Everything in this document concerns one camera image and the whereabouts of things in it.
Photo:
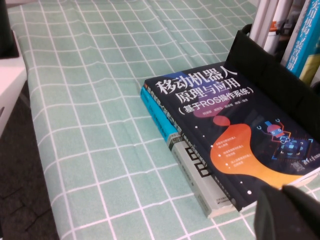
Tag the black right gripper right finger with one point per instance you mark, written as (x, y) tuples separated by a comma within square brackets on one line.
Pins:
[(307, 205)]

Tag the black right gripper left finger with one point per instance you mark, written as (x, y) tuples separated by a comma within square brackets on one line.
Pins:
[(270, 220)]

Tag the black mobile robot book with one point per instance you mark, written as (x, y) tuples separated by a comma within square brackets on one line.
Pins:
[(237, 125)]

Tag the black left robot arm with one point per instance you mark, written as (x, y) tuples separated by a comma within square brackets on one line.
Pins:
[(7, 30)]

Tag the blue and grey paperback book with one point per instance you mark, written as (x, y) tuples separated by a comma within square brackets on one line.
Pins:
[(190, 170)]

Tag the black mesh book holder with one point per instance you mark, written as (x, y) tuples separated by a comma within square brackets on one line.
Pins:
[(262, 65)]

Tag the cyan spine book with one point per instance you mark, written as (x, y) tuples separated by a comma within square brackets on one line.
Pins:
[(306, 37)]

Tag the white cover book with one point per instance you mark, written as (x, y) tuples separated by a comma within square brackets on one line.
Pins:
[(260, 22)]

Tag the orange edged white booklet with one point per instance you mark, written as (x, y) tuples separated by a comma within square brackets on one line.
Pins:
[(273, 40)]

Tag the green white checkered tablecloth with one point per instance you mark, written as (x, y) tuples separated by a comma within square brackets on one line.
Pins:
[(87, 87)]

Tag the white mounting platform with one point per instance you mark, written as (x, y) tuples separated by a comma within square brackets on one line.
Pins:
[(10, 82)]

